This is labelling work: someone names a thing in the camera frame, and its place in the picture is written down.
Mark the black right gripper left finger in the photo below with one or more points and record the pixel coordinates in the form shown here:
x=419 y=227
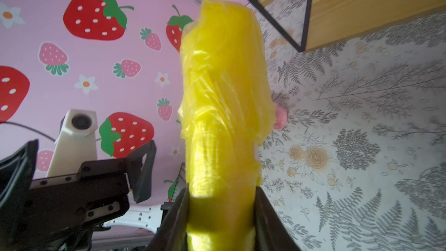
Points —
x=172 y=233

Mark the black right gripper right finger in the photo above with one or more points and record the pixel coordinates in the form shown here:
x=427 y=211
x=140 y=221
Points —
x=271 y=235

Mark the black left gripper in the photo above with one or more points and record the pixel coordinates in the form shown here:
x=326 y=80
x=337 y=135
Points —
x=61 y=213

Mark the yellow roll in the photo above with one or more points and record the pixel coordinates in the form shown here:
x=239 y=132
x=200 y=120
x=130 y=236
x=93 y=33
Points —
x=226 y=113

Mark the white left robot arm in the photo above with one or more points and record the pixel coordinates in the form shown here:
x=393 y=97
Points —
x=139 y=216

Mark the pink roll far left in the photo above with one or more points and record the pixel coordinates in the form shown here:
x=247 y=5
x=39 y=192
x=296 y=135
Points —
x=281 y=117

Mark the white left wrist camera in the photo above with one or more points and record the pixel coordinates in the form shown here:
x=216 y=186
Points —
x=76 y=143

